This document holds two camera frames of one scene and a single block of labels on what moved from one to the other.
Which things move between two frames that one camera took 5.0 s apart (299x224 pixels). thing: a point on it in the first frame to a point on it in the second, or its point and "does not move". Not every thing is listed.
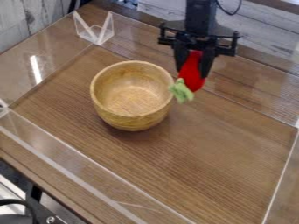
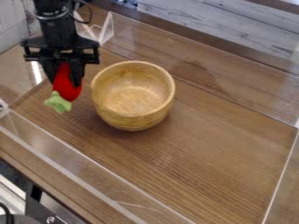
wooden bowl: [130, 94] does not move
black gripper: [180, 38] to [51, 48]
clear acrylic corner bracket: [95, 33] does not move
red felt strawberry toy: [191, 80] to [66, 91]
